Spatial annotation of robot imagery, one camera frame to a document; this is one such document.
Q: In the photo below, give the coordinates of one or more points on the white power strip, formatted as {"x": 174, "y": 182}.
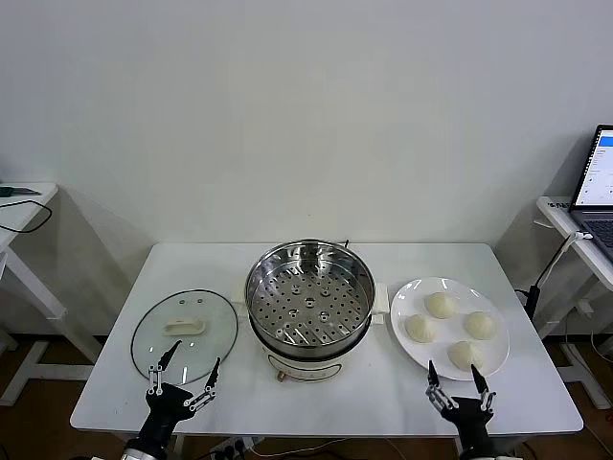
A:
{"x": 234, "y": 445}

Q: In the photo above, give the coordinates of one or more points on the white electric cooker pot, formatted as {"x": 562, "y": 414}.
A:
{"x": 306, "y": 366}

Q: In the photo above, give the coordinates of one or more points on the white round plate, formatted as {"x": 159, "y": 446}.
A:
{"x": 431, "y": 364}

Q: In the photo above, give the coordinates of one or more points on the grey open laptop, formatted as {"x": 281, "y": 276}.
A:
{"x": 598, "y": 167}

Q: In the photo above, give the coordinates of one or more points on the round glass pot lid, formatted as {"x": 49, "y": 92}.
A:
{"x": 191, "y": 306}

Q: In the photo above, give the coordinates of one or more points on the dark green flat tool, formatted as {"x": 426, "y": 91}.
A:
{"x": 19, "y": 190}

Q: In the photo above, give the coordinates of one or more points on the stainless steel steamer basket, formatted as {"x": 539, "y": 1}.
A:
{"x": 311, "y": 297}

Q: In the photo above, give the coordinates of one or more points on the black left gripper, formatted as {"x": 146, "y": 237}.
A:
{"x": 165, "y": 407}

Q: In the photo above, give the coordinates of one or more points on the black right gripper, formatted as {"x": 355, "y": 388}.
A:
{"x": 471, "y": 421}

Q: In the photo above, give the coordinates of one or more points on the white steamed baozi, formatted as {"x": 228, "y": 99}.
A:
{"x": 480, "y": 325}
{"x": 465, "y": 355}
{"x": 439, "y": 305}
{"x": 421, "y": 328}

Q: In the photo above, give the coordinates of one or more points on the white side table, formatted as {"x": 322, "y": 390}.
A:
{"x": 555, "y": 218}
{"x": 48, "y": 190}

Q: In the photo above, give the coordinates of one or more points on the white wall plug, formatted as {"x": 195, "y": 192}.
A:
{"x": 586, "y": 307}

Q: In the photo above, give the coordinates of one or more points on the printed label sticker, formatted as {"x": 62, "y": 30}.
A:
{"x": 558, "y": 204}

